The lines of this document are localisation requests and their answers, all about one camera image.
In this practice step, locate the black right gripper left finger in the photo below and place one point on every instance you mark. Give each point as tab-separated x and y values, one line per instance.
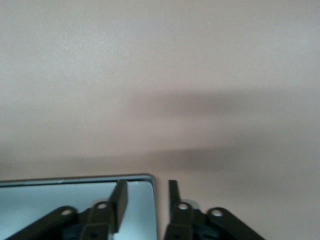
120	200

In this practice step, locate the silver grey laptop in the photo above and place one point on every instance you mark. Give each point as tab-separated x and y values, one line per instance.
37	200

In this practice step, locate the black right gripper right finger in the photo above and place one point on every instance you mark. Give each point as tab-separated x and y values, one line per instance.
185	220

